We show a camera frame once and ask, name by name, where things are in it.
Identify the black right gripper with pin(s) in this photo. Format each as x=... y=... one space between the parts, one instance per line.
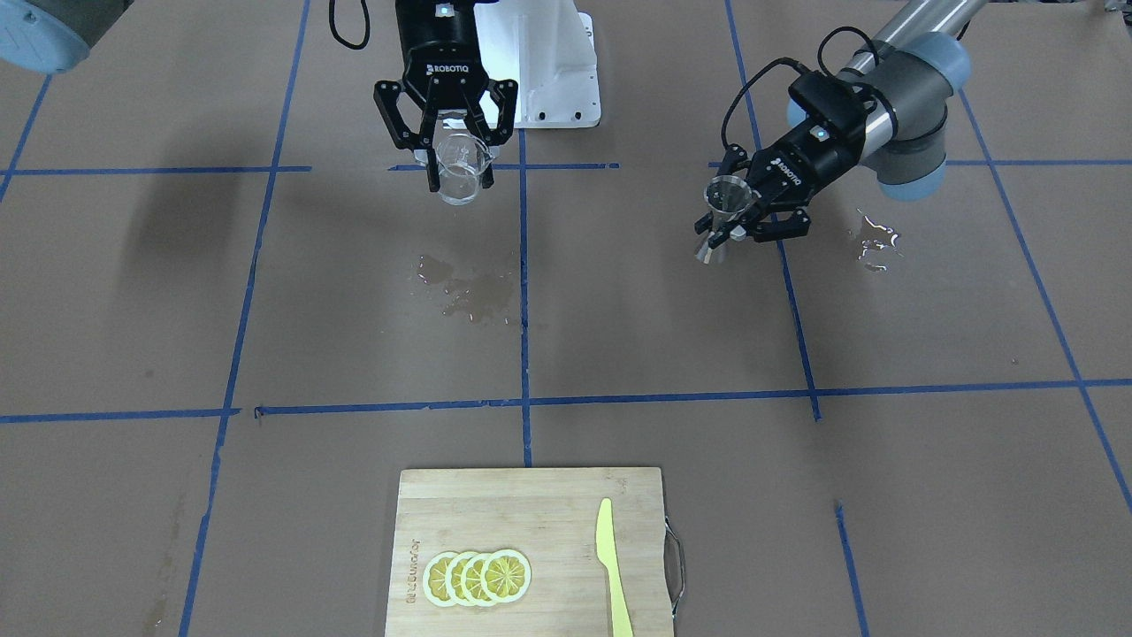
x=435 y=44

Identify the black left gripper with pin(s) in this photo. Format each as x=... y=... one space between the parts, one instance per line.
x=806 y=159

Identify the steel jigger measuring cup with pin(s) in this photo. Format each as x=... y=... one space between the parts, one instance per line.
x=726 y=198

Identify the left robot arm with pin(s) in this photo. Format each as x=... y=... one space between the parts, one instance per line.
x=885 y=109

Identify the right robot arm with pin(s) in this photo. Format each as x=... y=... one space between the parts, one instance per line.
x=53 y=37

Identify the bamboo cutting board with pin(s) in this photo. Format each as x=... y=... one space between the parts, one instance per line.
x=549 y=515

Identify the yellow plastic knife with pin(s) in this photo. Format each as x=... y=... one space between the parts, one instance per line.
x=606 y=547

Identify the lemon slice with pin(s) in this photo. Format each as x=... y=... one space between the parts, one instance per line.
x=436 y=582
x=506 y=576
x=453 y=581
x=471 y=584

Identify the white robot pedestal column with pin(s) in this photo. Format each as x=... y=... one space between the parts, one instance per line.
x=547 y=47

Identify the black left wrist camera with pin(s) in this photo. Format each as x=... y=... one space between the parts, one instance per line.
x=831 y=103

